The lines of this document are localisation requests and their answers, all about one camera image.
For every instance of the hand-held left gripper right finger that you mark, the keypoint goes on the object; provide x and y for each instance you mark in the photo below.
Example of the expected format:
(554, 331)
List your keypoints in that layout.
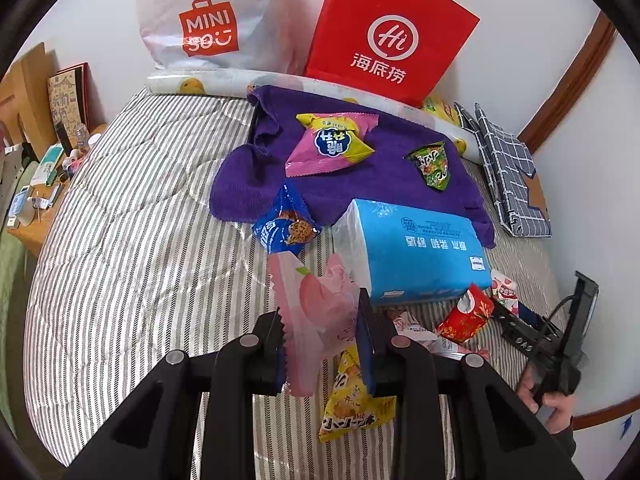
(365, 340)

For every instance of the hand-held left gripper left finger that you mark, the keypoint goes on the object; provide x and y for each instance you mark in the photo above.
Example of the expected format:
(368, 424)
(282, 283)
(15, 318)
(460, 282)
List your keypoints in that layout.
(270, 350)

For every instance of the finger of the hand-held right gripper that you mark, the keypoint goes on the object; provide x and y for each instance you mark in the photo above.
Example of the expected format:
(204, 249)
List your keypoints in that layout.
(517, 335)
(529, 315)

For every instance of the red snack packet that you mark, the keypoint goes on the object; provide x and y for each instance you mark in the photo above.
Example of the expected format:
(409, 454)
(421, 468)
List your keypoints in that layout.
(465, 315)

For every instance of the pink clear snack packet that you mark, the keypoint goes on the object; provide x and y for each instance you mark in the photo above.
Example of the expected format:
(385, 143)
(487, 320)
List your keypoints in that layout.
(462, 352)

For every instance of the pink peach snack packet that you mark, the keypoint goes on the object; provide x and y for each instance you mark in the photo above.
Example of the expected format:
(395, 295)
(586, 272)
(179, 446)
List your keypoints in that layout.
(312, 300)

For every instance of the blue cookie packet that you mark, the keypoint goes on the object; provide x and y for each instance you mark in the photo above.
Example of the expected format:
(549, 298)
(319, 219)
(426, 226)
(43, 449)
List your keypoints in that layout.
(285, 225)

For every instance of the green snack packet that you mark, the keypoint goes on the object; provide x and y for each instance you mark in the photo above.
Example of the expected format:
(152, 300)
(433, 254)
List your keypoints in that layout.
(432, 165)

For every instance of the pink yellow snack packet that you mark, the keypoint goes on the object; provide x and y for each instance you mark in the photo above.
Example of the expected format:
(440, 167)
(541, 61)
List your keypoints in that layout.
(330, 142)

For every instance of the person's right hand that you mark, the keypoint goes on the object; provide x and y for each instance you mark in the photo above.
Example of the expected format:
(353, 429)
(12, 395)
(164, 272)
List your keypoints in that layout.
(557, 410)

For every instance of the white strawberry snack packet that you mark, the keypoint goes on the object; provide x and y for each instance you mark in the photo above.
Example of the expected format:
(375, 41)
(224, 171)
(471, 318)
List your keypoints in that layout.
(505, 287)

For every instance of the white pink snack packet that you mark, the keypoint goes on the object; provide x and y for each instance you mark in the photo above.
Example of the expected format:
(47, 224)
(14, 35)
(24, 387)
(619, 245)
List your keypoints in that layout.
(412, 330)

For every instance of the blue tissue pack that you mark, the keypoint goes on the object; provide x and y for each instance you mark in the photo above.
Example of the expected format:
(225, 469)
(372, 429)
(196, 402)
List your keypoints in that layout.
(415, 250)

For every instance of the wooden baseboard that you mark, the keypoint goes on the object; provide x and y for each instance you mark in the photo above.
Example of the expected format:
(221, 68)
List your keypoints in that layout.
(600, 412)

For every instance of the blue checked cloth with star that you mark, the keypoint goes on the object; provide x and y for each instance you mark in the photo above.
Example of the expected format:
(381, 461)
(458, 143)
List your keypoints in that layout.
(510, 185)

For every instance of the purple towel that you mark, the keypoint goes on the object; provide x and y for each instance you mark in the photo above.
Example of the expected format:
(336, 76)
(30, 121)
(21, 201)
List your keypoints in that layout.
(390, 180)

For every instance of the yellow chips bag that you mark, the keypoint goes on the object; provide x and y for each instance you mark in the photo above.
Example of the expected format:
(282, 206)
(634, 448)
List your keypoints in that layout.
(442, 110)

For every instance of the wooden bedside table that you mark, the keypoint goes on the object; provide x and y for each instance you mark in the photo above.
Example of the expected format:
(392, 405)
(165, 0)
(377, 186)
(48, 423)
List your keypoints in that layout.
(40, 225)

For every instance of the green cloth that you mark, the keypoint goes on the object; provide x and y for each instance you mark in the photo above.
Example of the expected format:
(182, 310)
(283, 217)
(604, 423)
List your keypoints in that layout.
(12, 285)

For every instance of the lemon print rolled mat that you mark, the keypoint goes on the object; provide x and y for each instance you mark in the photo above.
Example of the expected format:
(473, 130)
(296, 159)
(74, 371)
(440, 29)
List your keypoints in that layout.
(200, 84)

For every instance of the small clear bottle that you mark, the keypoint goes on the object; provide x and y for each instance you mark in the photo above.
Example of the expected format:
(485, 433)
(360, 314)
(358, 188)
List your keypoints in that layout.
(81, 139)

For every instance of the teal white box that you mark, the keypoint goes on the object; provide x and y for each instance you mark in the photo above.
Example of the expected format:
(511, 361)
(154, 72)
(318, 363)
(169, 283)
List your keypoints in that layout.
(48, 165)

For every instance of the small black bottle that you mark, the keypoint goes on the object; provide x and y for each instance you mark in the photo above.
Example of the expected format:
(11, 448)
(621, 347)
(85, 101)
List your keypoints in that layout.
(63, 135)

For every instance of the red paper bag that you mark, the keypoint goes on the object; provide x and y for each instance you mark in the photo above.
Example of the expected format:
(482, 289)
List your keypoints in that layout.
(385, 35)

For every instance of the patterned cover book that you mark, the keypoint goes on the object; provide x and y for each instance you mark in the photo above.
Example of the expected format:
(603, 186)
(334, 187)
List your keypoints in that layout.
(70, 95)

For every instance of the white plastic shopping bag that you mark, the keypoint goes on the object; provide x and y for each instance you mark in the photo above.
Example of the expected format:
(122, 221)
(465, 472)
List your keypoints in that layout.
(210, 25)

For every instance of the wooden headboard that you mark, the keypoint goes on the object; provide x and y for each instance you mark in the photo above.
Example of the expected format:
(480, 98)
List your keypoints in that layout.
(30, 90)

